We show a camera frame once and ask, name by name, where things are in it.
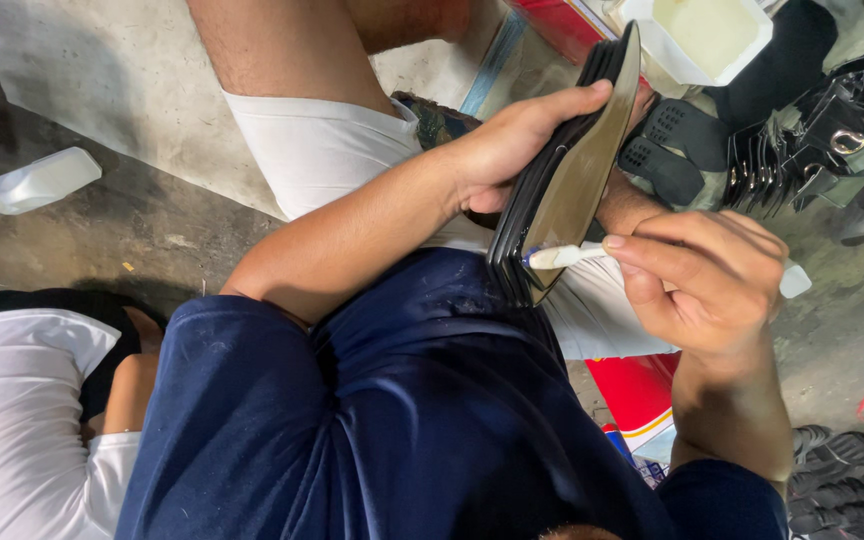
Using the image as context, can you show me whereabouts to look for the person's right hand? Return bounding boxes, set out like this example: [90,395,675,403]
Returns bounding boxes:
[602,210,790,363]

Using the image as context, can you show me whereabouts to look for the person's left hand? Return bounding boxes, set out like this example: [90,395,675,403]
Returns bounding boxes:
[448,78,615,216]

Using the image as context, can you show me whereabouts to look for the stack of black shoe soles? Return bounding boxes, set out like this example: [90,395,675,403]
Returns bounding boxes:
[486,20,644,309]

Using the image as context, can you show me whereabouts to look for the white glue brush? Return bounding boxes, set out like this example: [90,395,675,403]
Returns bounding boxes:
[521,241,813,300]

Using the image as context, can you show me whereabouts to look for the camouflage patterned cloth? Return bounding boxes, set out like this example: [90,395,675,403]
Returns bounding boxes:
[391,90,483,152]

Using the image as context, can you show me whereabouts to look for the black treaded rubber soles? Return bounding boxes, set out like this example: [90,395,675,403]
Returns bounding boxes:
[617,97,735,209]

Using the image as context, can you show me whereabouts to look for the pile of black buckled shoe uppers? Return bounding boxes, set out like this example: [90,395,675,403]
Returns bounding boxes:
[723,51,864,220]

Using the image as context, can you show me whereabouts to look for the white glue container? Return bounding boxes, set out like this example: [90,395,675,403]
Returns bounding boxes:
[610,0,775,88]

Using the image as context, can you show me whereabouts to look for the heap of black shoe parts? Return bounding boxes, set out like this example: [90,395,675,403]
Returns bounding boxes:
[786,424,864,540]

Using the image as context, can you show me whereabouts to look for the person's left leg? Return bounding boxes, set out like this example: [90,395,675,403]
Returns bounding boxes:
[186,0,480,117]

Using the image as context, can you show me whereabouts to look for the person's navy shirt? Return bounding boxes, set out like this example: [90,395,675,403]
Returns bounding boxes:
[114,247,790,540]

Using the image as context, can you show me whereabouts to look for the grey floor sheet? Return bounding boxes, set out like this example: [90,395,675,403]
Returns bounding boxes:
[0,0,576,222]

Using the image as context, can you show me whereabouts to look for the white plastic bottle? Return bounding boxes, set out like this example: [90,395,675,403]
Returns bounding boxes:
[0,146,104,218]

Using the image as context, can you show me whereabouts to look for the blue strap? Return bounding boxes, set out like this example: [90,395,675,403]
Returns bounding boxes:
[459,10,528,118]

